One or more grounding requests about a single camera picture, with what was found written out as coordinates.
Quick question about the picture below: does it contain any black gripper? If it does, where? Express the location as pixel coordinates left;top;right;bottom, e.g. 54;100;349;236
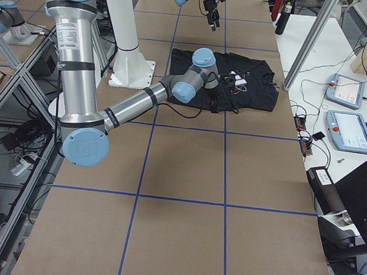
220;74;236;90
202;0;223;31

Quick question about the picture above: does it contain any black printed t-shirt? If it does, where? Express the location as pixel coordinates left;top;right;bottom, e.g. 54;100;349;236
166;47;281;115

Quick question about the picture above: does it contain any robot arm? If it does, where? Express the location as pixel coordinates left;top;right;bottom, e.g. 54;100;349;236
174;0;226;32
46;0;220;167

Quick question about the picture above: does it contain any black steel-capped water bottle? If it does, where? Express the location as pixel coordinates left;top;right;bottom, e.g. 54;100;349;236
275;8;290;35

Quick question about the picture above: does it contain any yellow-green labelled bottle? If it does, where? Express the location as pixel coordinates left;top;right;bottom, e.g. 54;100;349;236
282;0;295;15

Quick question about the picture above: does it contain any left orange-port hub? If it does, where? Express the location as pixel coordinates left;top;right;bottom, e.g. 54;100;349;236
294;116;307;130

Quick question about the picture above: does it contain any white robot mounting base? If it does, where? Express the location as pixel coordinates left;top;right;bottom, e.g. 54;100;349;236
107;0;156;89

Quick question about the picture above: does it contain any left teach pendant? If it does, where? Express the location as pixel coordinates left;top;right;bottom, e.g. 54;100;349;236
326;73;365;110

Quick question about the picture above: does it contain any teach pendant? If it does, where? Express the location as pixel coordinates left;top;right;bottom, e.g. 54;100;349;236
326;73;365;110
326;110;367;154

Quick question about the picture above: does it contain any brown paper table cover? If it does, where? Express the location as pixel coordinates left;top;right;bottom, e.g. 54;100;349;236
18;0;345;275

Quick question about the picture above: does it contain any right teach pendant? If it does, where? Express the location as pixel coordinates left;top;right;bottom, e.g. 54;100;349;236
326;110;367;154

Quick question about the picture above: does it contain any black monitor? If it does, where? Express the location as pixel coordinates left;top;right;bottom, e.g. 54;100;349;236
335;161;367;242

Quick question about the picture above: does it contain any white power strip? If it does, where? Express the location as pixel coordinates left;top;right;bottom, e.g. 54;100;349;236
11;154;36;176

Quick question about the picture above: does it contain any black braided right cable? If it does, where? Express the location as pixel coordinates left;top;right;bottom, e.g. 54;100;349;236
155;69;242;121

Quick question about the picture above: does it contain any aluminium frame post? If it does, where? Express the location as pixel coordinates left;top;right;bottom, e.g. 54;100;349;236
282;0;339;91

